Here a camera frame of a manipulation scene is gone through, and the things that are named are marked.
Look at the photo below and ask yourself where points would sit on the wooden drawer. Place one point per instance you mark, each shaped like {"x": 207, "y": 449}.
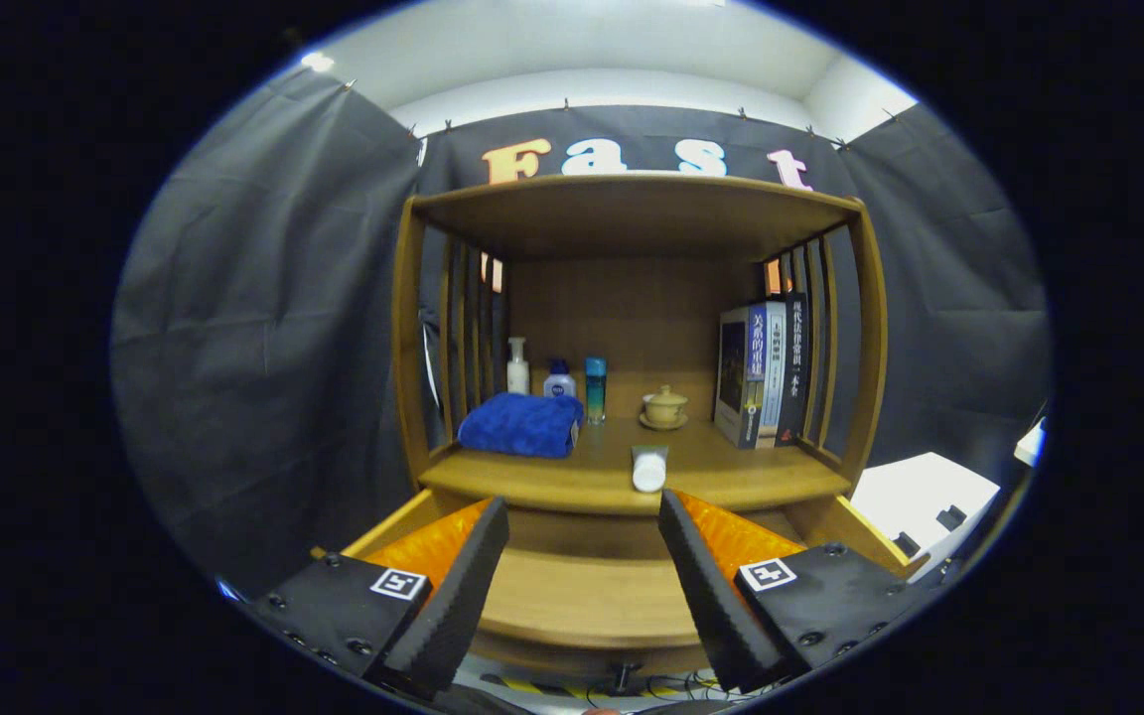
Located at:
{"x": 582, "y": 596}

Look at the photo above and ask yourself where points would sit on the beige lidded tea cup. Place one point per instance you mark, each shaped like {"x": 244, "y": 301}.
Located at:
{"x": 665, "y": 405}

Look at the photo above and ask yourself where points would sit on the white furniture unit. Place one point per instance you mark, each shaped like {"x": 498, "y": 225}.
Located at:
{"x": 920, "y": 487}

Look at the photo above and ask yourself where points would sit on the white box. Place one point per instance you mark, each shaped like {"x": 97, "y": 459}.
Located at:
{"x": 1031, "y": 445}

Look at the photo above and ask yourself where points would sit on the wooden countertop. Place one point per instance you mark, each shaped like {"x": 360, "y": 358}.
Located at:
{"x": 711, "y": 472}

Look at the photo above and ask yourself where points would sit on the white tube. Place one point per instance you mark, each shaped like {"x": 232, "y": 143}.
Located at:
{"x": 649, "y": 472}

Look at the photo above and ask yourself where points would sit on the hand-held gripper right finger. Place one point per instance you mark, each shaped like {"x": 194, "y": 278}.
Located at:
{"x": 711, "y": 596}

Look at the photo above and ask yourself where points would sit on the beige saucer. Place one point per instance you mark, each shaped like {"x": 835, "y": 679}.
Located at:
{"x": 664, "y": 424}

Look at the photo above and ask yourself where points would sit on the book with pale spine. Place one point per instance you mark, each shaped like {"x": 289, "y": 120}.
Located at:
{"x": 776, "y": 372}

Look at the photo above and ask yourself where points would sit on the book with black spine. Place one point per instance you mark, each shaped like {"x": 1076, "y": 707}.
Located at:
{"x": 795, "y": 367}

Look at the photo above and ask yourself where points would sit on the black backdrop cloth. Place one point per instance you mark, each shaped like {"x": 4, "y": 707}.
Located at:
{"x": 264, "y": 328}

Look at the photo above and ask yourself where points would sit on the small black block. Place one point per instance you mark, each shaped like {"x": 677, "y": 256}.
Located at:
{"x": 908, "y": 544}
{"x": 951, "y": 517}

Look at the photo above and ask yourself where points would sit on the teal gradient bottle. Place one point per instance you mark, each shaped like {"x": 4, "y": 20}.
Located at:
{"x": 596, "y": 392}

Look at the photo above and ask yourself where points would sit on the white pump bottle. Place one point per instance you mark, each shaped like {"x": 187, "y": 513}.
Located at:
{"x": 518, "y": 375}

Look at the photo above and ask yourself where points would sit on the wooden cabinet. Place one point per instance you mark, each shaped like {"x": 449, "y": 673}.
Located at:
{"x": 632, "y": 214}

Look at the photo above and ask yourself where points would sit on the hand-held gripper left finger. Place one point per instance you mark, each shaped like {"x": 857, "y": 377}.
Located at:
{"x": 453, "y": 596}

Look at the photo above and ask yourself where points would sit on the folded blue towel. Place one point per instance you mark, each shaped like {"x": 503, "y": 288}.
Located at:
{"x": 522, "y": 425}

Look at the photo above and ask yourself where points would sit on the white bottle with blue cap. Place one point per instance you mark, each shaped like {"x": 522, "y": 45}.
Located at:
{"x": 560, "y": 385}

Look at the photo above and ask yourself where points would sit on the dark book with blue spine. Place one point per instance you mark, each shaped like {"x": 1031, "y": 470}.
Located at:
{"x": 734, "y": 372}

